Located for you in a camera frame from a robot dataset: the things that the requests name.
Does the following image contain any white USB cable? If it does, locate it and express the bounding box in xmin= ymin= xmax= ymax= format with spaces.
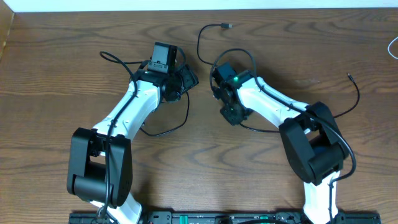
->
xmin=387 ymin=36 xmax=398 ymax=60

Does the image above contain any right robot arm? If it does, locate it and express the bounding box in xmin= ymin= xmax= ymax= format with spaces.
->
xmin=210 ymin=63 xmax=349 ymax=223

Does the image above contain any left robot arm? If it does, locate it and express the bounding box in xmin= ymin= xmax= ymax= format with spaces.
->
xmin=67 ymin=42 xmax=198 ymax=223

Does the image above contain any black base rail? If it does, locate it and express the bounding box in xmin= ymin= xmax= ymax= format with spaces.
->
xmin=68 ymin=211 xmax=382 ymax=224

